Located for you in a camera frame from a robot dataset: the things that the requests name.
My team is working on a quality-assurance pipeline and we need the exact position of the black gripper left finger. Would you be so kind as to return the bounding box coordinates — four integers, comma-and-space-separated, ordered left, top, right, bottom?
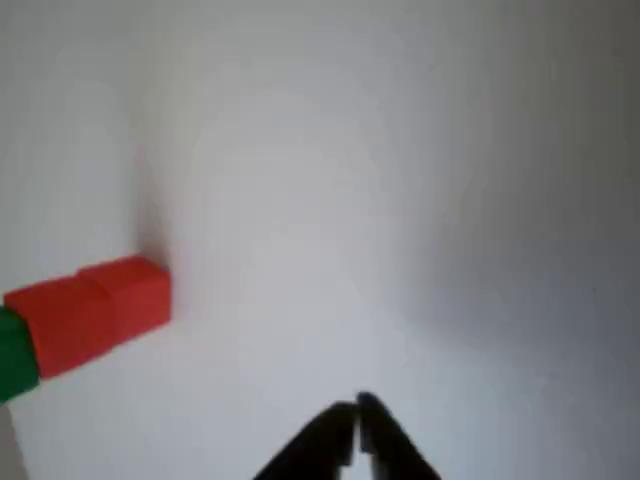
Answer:
253, 401, 358, 480

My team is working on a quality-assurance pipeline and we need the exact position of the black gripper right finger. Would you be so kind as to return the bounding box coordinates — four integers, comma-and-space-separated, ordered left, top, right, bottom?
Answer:
356, 391, 442, 480

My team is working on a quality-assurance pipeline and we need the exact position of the green block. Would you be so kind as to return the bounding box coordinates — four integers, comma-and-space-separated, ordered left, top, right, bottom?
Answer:
0, 306, 41, 405

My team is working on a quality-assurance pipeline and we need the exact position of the red block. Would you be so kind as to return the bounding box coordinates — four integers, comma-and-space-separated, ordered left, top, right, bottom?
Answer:
3, 274, 120, 381
76, 254, 173, 347

